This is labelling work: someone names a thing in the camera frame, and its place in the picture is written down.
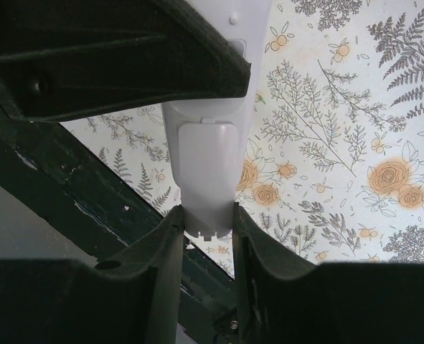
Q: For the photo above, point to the white remote control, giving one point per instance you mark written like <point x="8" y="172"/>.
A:
<point x="207" y="134"/>

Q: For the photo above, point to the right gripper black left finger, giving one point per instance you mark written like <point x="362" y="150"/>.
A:
<point x="132" y="297"/>

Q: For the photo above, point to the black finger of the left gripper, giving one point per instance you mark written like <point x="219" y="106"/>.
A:
<point x="67" y="60"/>

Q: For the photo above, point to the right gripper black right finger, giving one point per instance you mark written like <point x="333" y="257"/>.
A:
<point x="283" y="298"/>

